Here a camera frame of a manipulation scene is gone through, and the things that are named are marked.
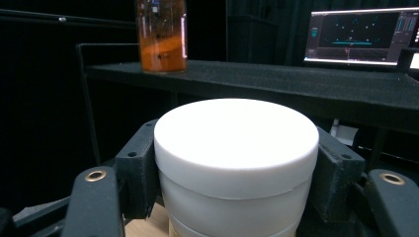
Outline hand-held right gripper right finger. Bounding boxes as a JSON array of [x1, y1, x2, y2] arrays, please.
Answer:
[[308, 126, 367, 223]]

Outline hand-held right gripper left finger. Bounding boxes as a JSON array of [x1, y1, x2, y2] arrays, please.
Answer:
[[115, 118, 165, 220]]

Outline amber jar with white lid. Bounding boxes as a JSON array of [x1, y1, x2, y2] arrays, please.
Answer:
[[153, 97, 321, 237]]

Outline black two-tier shelf rack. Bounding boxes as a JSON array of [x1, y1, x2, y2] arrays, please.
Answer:
[[74, 42, 419, 173]]

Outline computer monitor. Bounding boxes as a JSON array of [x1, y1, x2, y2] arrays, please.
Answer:
[[302, 6, 419, 67]]

